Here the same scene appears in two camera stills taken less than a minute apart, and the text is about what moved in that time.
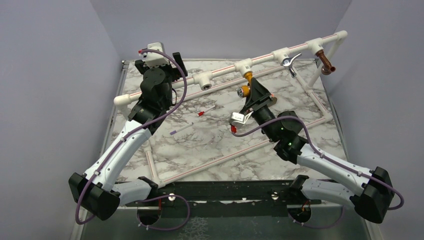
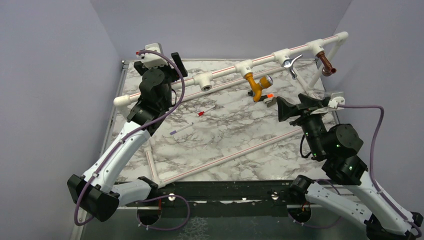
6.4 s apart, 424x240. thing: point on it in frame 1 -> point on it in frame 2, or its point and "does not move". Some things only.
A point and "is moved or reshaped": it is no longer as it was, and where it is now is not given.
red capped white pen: (202, 112) does not move
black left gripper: (178, 67) does not move
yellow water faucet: (244, 91) is moved or reshaped
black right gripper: (258, 99) -> (285, 109)
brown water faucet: (327, 68) does not move
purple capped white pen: (181, 128) does not move
